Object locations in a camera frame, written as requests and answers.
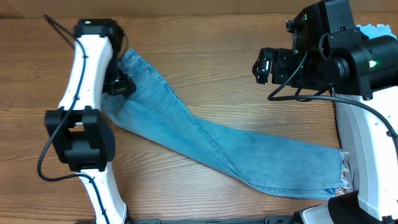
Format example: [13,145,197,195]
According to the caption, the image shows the light blue folded garment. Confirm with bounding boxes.
[356,24,397,40]

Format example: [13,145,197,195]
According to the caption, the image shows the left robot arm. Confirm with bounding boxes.
[37,16,136,223]

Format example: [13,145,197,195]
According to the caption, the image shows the grey folded trousers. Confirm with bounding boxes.
[335,103,359,192]

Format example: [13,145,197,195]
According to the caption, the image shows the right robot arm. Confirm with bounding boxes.
[252,1,397,223]

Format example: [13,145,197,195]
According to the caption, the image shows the light blue denim jeans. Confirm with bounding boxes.
[102,50,351,200]

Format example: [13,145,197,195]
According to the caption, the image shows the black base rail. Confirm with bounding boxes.
[130,215,292,224]

